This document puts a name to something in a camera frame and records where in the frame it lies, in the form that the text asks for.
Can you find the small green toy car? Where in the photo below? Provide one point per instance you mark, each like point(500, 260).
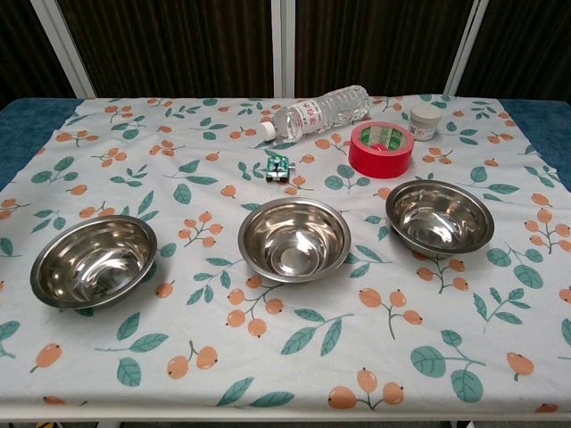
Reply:
point(277, 169)

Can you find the small white jar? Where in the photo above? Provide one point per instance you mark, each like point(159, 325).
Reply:
point(425, 125)

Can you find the clear plastic water bottle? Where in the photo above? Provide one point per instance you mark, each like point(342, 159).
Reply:
point(312, 116)

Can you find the stainless steel bowl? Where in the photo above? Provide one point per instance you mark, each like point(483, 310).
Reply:
point(93, 263)
point(294, 241)
point(439, 218)

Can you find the white partition frame post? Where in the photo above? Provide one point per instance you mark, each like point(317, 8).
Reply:
point(466, 44)
point(63, 44)
point(277, 44)

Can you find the dark brown partition panel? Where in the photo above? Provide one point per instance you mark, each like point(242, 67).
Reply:
point(526, 53)
point(178, 44)
point(379, 44)
point(22, 44)

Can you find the red tape roll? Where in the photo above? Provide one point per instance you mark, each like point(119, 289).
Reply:
point(379, 167)

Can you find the floral fruit print tablecloth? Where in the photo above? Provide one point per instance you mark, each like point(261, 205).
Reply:
point(312, 334)

